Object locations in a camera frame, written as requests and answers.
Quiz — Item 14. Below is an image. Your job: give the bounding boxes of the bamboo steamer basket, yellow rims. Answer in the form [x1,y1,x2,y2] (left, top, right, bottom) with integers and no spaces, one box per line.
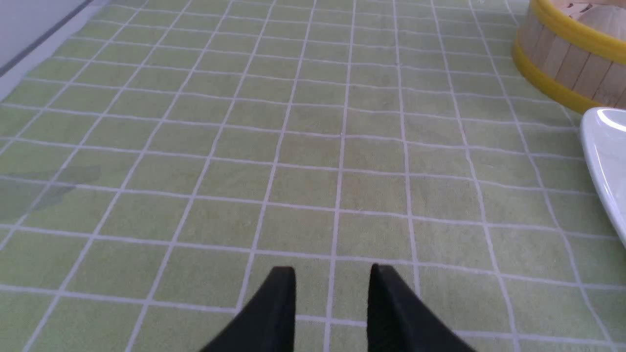
[512,0,626,113]

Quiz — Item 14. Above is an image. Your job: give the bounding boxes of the green checkered tablecloth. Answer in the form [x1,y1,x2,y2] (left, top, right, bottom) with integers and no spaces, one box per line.
[0,0,626,352]

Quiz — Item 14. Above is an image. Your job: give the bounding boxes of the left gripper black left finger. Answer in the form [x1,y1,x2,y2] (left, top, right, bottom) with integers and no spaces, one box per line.
[201,266,296,352]

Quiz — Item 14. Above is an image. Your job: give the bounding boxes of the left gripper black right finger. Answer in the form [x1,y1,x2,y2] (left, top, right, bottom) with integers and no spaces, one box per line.
[367,264,474,352]

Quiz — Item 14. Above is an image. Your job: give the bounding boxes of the white square plate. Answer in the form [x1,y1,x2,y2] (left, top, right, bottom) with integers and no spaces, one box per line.
[581,107,626,243]

